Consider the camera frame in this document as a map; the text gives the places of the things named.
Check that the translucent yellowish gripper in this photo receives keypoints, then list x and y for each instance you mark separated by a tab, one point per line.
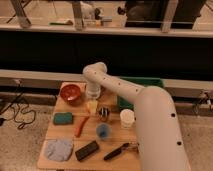
92	100

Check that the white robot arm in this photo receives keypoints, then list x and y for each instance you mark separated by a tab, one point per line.
158	132

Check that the green plastic tray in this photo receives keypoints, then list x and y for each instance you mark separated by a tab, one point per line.
144	81

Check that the red bowl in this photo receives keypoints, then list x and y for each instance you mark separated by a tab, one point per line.
70	92

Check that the orange carrot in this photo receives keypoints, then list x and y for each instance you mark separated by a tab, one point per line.
80	126

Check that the blue cup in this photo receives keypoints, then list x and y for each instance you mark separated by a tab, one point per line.
103	131

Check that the wooden board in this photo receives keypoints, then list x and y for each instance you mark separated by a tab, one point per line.
127	161

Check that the green sponge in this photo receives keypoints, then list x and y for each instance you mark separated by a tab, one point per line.
63	118

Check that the white cup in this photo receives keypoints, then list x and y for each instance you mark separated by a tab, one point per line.
127	118

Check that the black rectangular block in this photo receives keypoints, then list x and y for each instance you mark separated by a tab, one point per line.
87	150

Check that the light blue cloth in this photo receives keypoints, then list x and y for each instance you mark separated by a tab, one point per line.
58	149

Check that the black handled peeler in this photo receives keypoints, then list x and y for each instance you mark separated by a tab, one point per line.
119	150

